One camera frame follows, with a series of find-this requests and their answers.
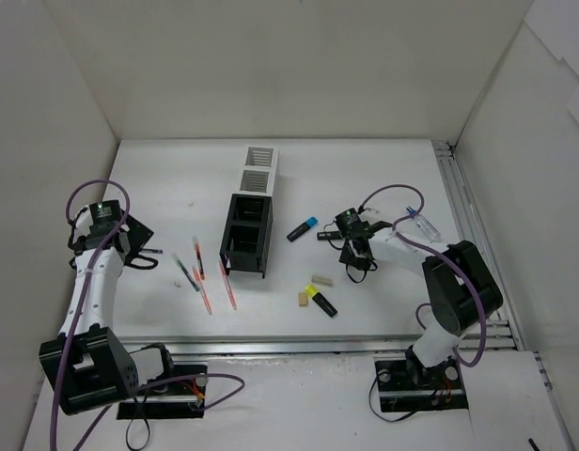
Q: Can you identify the blue cap highlighter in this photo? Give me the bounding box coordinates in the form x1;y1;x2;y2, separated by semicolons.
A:
287;216;319;242

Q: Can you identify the green gel pen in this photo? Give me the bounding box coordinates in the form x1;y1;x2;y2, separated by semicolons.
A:
171;253;200;292

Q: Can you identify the white two-slot container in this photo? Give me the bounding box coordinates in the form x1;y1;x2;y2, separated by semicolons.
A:
238;146;279;197

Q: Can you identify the clear blue-tip glue bottle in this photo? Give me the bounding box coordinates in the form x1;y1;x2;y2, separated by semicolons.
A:
406;206;442;242

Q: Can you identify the small tan eraser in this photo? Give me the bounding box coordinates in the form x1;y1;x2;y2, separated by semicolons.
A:
298;292;309;307

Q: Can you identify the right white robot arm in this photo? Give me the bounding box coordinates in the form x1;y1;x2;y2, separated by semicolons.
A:
335;208;503;387

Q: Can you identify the black two-slot container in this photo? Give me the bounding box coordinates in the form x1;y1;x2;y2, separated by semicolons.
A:
219;194;274;278

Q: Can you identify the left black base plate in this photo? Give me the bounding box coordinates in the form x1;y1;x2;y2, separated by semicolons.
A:
116;363;208;420

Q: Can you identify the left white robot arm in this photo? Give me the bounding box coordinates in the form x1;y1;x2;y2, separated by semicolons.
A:
39;200;177;415

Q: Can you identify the yellow cap highlighter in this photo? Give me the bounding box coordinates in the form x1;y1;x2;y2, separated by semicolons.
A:
305;285;337;319

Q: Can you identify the green cap highlighter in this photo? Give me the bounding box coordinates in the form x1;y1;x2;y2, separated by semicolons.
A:
317;230;343;241

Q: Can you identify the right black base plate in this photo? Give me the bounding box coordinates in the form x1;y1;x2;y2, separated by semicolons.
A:
373;358;469;414

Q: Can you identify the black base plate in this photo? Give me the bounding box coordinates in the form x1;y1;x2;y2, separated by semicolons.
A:
116;363;208;420
373;358;469;414

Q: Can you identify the long beige eraser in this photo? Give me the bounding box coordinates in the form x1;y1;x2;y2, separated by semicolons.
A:
311;275;334;287

